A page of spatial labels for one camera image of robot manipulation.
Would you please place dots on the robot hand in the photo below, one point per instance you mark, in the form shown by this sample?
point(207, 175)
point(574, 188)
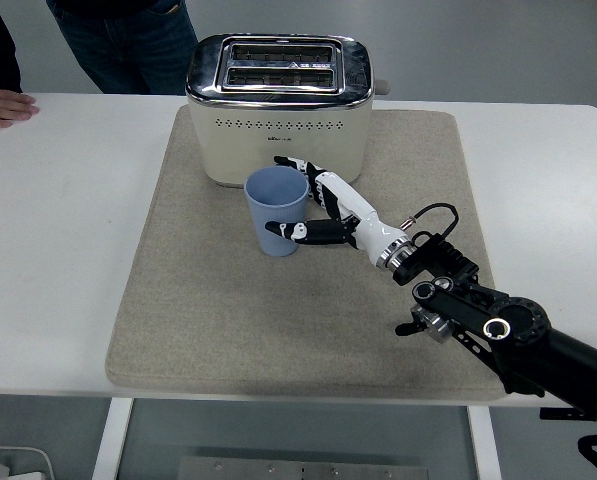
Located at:
point(363, 220)

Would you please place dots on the light blue plastic cup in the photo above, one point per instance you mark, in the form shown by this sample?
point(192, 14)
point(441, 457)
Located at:
point(273, 205)

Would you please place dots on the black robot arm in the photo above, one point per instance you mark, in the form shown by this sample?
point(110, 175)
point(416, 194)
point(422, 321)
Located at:
point(518, 325)

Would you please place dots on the cream and chrome toaster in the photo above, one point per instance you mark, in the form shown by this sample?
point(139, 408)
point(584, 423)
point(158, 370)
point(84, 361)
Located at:
point(278, 140)

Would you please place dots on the beige felt table mat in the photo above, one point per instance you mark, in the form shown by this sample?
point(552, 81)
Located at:
point(228, 310)

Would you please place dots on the white table leg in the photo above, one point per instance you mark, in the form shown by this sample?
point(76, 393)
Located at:
point(485, 445)
point(112, 440)

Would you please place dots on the grey metal plate with screws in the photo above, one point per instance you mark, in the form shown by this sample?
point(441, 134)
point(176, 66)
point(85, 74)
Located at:
point(303, 470)

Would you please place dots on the black table control panel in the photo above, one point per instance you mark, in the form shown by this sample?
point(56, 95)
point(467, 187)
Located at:
point(558, 414)

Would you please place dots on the person in blue jeans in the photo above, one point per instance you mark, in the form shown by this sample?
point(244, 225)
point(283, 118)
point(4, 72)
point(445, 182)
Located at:
point(128, 45)

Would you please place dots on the person's hand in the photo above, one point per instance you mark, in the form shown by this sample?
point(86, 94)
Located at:
point(3, 107)

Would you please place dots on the grey plastic bin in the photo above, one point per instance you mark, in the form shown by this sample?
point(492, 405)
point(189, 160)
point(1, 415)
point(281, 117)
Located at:
point(38, 462)

